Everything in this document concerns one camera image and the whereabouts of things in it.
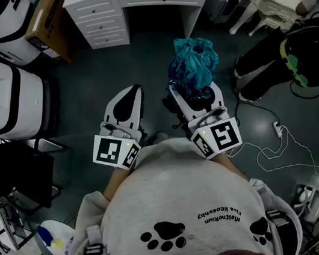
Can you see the teal cloth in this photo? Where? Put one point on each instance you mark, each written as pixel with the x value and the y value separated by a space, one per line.
pixel 194 62

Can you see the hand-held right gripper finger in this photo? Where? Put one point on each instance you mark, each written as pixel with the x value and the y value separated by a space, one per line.
pixel 218 98
pixel 180 102

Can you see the person's right forearm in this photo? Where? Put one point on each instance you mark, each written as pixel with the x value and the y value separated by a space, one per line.
pixel 230 164

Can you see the grey paw print sweatshirt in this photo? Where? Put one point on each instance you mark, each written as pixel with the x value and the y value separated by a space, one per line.
pixel 173 188

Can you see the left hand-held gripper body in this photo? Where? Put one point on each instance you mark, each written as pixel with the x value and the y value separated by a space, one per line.
pixel 108 151

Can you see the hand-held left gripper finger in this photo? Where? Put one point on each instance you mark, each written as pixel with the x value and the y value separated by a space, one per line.
pixel 125 105

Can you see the person's left forearm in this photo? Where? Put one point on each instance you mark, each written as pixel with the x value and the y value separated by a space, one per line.
pixel 115 182

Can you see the black gripper camera module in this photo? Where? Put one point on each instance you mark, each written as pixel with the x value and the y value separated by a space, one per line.
pixel 171 105

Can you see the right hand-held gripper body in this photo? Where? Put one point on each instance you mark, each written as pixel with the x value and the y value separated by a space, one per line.
pixel 223 137

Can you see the brown cardboard box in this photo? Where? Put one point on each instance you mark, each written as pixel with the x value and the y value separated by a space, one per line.
pixel 46 24

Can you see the person's light shoe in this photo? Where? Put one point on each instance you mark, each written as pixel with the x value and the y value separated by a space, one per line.
pixel 158 137

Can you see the white black-trimmed machine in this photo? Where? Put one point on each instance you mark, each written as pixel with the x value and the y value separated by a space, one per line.
pixel 4 26
pixel 19 96

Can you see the white plastic bag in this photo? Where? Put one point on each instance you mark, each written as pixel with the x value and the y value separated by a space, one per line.
pixel 59 233

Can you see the black chair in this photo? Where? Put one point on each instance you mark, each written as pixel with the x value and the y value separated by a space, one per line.
pixel 8 171

